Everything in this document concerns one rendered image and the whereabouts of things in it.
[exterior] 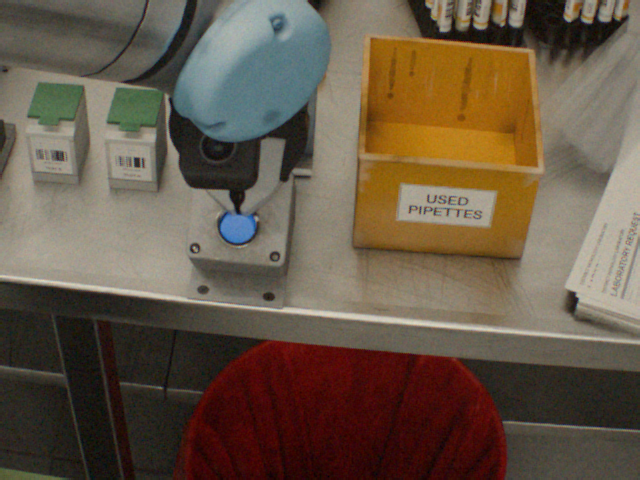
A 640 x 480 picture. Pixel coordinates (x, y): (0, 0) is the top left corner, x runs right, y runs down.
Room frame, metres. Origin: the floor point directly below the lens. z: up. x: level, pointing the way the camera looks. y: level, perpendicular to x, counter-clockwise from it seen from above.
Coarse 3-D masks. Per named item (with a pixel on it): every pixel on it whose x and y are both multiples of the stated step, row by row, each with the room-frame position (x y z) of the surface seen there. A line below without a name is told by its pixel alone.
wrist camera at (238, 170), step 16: (192, 128) 0.54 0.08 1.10; (192, 144) 0.53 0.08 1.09; (208, 144) 0.53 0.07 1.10; (224, 144) 0.53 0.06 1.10; (240, 144) 0.54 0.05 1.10; (256, 144) 0.54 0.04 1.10; (192, 160) 0.53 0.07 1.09; (208, 160) 0.53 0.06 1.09; (224, 160) 0.53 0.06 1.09; (240, 160) 0.53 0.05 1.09; (256, 160) 0.53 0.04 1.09; (192, 176) 0.52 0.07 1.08; (208, 176) 0.52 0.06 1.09; (224, 176) 0.52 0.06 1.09; (240, 176) 0.52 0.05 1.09; (256, 176) 0.53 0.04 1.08
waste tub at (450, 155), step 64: (384, 64) 0.78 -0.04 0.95; (448, 64) 0.77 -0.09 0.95; (512, 64) 0.77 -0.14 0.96; (384, 128) 0.77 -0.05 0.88; (448, 128) 0.77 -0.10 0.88; (512, 128) 0.77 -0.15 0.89; (384, 192) 0.65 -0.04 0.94; (448, 192) 0.65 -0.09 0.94; (512, 192) 0.65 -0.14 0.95; (512, 256) 0.65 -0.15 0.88
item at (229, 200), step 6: (210, 192) 0.60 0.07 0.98; (216, 192) 0.60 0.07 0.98; (222, 192) 0.60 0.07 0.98; (228, 192) 0.60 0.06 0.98; (234, 192) 0.61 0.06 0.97; (216, 198) 0.61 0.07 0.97; (222, 198) 0.60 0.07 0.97; (228, 198) 0.60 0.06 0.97; (234, 198) 0.61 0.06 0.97; (222, 204) 0.61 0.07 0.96; (228, 204) 0.60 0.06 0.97; (234, 204) 0.60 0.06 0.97; (228, 210) 0.61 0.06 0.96; (234, 210) 0.61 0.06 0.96
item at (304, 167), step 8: (312, 96) 0.73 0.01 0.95; (312, 104) 0.73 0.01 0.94; (312, 112) 0.73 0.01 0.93; (312, 120) 0.73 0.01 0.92; (312, 128) 0.73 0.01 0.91; (312, 136) 0.73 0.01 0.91; (312, 144) 0.73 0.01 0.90; (304, 152) 0.73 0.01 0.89; (312, 152) 0.73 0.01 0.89; (304, 160) 0.73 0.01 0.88; (312, 160) 0.73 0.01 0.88; (296, 168) 0.72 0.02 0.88; (304, 168) 0.72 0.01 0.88
